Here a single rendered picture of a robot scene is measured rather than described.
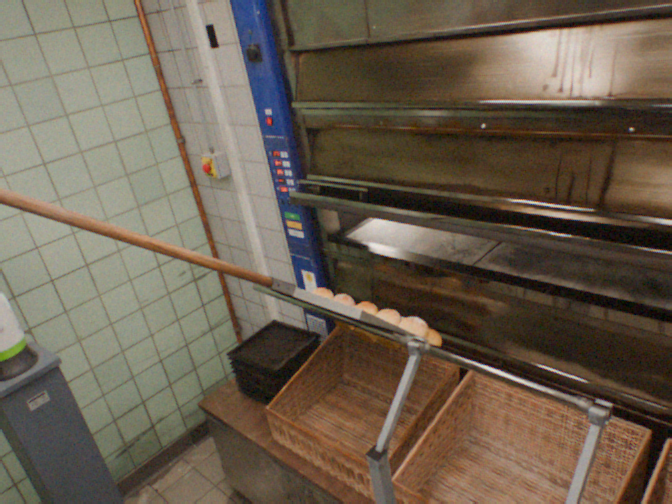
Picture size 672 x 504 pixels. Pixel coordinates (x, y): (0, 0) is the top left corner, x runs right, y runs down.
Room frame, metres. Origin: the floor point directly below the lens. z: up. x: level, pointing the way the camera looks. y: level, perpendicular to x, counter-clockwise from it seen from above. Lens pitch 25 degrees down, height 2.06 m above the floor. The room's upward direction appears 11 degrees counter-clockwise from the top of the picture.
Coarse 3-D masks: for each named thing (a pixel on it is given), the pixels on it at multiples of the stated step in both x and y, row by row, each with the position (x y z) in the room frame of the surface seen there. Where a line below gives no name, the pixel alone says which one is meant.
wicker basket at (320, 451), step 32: (320, 352) 1.87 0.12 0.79; (352, 352) 1.92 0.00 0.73; (384, 352) 1.80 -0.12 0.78; (288, 384) 1.75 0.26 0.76; (320, 384) 1.85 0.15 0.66; (352, 384) 1.89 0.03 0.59; (384, 384) 1.78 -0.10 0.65; (416, 384) 1.67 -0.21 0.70; (448, 384) 1.53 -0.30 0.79; (288, 416) 1.73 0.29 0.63; (320, 416) 1.74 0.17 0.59; (352, 416) 1.70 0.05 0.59; (384, 416) 1.67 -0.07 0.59; (416, 416) 1.41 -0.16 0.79; (288, 448) 1.61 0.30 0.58; (320, 448) 1.47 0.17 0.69; (352, 448) 1.54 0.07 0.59; (352, 480) 1.36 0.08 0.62
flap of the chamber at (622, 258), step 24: (312, 192) 1.99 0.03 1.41; (336, 192) 1.97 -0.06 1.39; (384, 216) 1.60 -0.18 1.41; (480, 216) 1.49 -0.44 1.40; (504, 216) 1.48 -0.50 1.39; (504, 240) 1.29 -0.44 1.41; (528, 240) 1.25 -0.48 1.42; (624, 240) 1.18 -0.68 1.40; (648, 240) 1.17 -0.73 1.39; (648, 264) 1.04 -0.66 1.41
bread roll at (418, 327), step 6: (408, 318) 1.51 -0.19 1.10; (414, 318) 1.50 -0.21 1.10; (402, 324) 1.50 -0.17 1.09; (408, 324) 1.48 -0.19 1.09; (414, 324) 1.47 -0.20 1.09; (420, 324) 1.47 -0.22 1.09; (426, 324) 1.48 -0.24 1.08; (408, 330) 1.47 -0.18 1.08; (414, 330) 1.46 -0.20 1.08; (420, 330) 1.45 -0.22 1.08; (426, 330) 1.46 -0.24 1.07; (420, 336) 1.45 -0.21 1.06; (426, 336) 1.45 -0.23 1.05
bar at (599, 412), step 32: (256, 288) 1.79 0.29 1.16; (352, 320) 1.44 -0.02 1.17; (416, 352) 1.25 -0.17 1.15; (448, 352) 1.19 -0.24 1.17; (512, 384) 1.04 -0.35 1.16; (544, 384) 1.00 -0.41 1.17; (608, 416) 0.89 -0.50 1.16; (384, 448) 1.13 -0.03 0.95; (384, 480) 1.11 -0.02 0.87; (576, 480) 0.84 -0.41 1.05
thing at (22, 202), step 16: (0, 192) 1.06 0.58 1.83; (16, 192) 1.08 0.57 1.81; (16, 208) 1.08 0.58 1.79; (32, 208) 1.08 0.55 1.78; (48, 208) 1.10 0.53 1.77; (64, 208) 1.13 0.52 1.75; (80, 224) 1.13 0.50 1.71; (96, 224) 1.15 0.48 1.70; (112, 224) 1.19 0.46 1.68; (128, 240) 1.19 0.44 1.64; (144, 240) 1.21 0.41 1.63; (160, 240) 1.24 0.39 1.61; (176, 256) 1.25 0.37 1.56; (192, 256) 1.28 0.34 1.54; (208, 256) 1.32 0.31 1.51; (224, 272) 1.33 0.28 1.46; (240, 272) 1.35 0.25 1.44; (256, 272) 1.40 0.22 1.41
